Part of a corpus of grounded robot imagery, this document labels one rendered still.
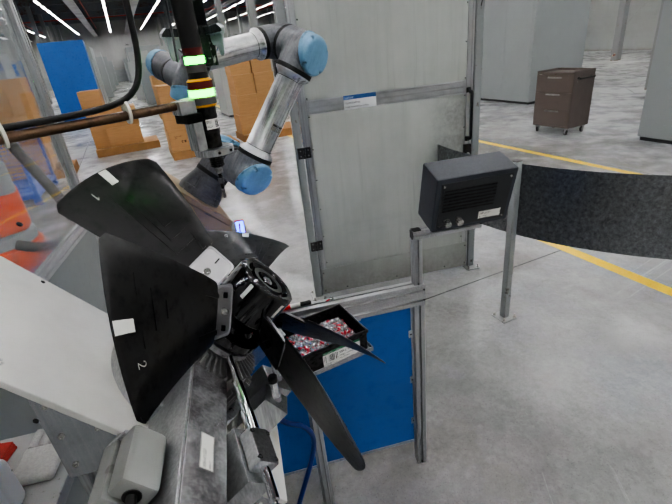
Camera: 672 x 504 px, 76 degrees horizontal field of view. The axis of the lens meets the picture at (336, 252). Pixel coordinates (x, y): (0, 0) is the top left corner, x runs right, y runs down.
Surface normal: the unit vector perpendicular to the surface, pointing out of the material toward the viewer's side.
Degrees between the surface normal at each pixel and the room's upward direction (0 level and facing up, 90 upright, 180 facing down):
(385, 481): 0
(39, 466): 0
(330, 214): 90
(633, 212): 90
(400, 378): 90
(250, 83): 90
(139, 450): 50
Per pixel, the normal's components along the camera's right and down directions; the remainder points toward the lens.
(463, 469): -0.10, -0.90
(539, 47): 0.42, 0.36
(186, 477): 0.68, -0.72
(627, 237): -0.48, 0.43
